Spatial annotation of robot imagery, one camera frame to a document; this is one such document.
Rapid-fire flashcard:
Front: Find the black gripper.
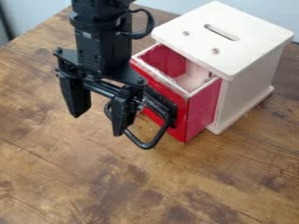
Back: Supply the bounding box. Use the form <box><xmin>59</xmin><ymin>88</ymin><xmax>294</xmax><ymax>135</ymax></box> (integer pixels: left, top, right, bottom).
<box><xmin>54</xmin><ymin>20</ymin><xmax>147</xmax><ymax>137</ymax></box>

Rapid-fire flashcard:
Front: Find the red wooden drawer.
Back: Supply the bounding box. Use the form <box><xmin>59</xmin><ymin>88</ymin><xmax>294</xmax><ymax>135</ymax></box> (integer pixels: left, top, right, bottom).
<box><xmin>130</xmin><ymin>44</ymin><xmax>222</xmax><ymax>143</ymax></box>

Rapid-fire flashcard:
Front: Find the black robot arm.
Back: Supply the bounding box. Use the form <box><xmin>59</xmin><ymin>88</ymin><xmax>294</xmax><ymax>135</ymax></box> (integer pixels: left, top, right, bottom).
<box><xmin>54</xmin><ymin>0</ymin><xmax>155</xmax><ymax>137</ymax></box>

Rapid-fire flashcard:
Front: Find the white wooden cabinet box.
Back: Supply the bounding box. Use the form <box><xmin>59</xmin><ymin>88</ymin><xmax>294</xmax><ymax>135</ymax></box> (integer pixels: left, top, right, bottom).
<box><xmin>153</xmin><ymin>1</ymin><xmax>295</xmax><ymax>135</ymax></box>

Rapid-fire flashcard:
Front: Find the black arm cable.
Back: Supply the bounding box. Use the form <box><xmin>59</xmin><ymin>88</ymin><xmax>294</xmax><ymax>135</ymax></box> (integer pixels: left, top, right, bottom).
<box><xmin>119</xmin><ymin>7</ymin><xmax>155</xmax><ymax>40</ymax></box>

